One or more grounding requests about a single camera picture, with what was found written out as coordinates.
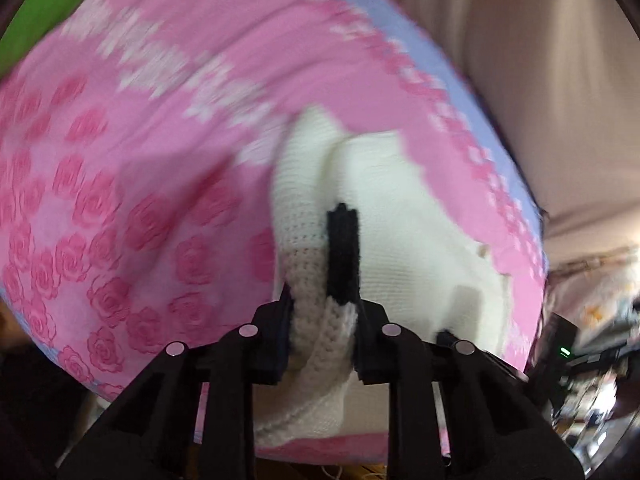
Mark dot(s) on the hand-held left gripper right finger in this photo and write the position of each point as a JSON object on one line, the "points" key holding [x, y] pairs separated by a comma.
{"points": [[364, 345]]}

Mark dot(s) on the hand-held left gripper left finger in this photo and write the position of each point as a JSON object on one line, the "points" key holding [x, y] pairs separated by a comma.
{"points": [[279, 340]]}

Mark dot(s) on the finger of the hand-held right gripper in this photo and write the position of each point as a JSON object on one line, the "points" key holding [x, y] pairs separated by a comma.
{"points": [[446, 337]]}

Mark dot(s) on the white red black knit sweater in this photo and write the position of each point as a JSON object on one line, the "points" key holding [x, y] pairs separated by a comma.
{"points": [[390, 220]]}

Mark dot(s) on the cream floral cloth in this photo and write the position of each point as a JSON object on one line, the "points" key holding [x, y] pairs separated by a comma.
{"points": [[600, 300]]}

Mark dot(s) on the pink floral bed sheet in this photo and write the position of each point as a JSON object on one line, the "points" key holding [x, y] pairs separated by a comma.
{"points": [[150, 135]]}

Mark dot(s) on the beige backdrop cloth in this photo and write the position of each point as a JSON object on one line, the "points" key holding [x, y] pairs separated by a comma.
{"points": [[550, 85]]}

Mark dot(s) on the green object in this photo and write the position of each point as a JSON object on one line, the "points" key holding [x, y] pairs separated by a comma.
{"points": [[40, 15]]}

